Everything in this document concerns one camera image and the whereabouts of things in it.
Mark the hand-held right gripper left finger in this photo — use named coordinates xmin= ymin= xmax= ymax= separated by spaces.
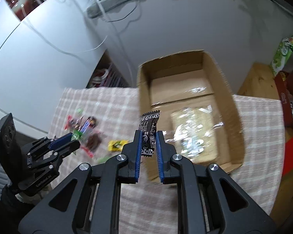
xmin=18 ymin=130 xmax=142 ymax=234

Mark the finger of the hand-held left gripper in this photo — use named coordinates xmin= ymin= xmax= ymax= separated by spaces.
xmin=52 ymin=140 xmax=81 ymax=159
xmin=49 ymin=133 xmax=73 ymax=150

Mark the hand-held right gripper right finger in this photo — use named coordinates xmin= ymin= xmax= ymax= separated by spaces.
xmin=156 ymin=131 xmax=276 ymax=234

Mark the yellow candy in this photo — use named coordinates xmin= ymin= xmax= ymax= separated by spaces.
xmin=108 ymin=140 xmax=130 ymax=152

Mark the black snack packet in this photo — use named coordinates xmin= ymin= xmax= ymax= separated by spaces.
xmin=140 ymin=112 xmax=161 ymax=158

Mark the chocolate bar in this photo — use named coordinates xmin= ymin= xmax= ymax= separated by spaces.
xmin=80 ymin=116 xmax=98 ymax=134

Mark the cardboard box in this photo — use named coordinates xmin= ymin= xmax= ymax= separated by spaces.
xmin=136 ymin=50 xmax=246 ymax=182

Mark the red snack wrapper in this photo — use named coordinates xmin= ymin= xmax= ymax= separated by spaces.
xmin=64 ymin=115 xmax=76 ymax=130

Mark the brown snack packet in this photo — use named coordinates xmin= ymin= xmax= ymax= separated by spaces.
xmin=84 ymin=132 xmax=102 ymax=152

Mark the bagged sliced bread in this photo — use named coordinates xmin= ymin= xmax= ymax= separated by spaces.
xmin=170 ymin=105 xmax=221 ymax=164

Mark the pink checked cloth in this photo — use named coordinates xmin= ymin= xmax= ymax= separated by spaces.
xmin=48 ymin=86 xmax=285 ymax=234

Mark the white cabinet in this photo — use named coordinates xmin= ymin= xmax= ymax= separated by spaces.
xmin=0 ymin=0 xmax=109 ymax=138

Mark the red paper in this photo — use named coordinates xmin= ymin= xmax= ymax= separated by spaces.
xmin=282 ymin=136 xmax=293 ymax=176

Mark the red pot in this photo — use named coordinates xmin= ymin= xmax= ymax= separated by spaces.
xmin=4 ymin=0 xmax=31 ymax=20

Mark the red box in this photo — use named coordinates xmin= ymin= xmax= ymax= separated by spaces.
xmin=274 ymin=70 xmax=293 ymax=128

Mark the green snack carton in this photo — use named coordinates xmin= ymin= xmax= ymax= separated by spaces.
xmin=271 ymin=35 xmax=293 ymax=76

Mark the white cable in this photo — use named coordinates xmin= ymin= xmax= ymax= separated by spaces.
xmin=24 ymin=17 xmax=109 ymax=55

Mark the black cable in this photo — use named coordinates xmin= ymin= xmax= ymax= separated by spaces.
xmin=89 ymin=0 xmax=147 ymax=33

